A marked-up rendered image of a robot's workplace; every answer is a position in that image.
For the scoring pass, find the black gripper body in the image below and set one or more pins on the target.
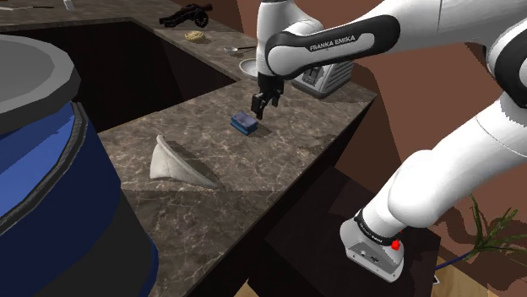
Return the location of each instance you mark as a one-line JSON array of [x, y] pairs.
[[269, 85]]

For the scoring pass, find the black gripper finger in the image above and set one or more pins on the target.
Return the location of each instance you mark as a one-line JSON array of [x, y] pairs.
[[258, 108], [273, 99]]

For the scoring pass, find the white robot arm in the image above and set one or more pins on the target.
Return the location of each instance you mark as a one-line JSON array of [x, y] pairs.
[[448, 172]]

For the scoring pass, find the blue rectangular sponge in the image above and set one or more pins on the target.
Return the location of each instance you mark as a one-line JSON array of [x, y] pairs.
[[244, 123]]

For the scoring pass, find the grey round plate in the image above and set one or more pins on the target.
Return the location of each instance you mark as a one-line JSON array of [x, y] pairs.
[[248, 68]]

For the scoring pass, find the small metal ladle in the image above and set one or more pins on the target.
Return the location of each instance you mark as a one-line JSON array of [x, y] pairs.
[[234, 49]]

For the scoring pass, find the white toaster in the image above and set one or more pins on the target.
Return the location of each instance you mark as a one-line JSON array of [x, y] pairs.
[[329, 76]]

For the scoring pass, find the beige round cookie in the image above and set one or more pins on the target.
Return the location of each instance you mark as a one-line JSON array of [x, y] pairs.
[[195, 36]]

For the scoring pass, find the black toy cannon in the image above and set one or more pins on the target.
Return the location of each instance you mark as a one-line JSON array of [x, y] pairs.
[[187, 15]]

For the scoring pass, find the white tilted bowl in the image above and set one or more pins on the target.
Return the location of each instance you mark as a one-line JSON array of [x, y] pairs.
[[166, 166]]

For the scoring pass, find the dark robot stand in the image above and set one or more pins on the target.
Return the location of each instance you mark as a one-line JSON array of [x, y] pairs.
[[329, 246]]

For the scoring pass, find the green potted plant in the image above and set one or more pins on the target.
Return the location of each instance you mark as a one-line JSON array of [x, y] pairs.
[[490, 234]]

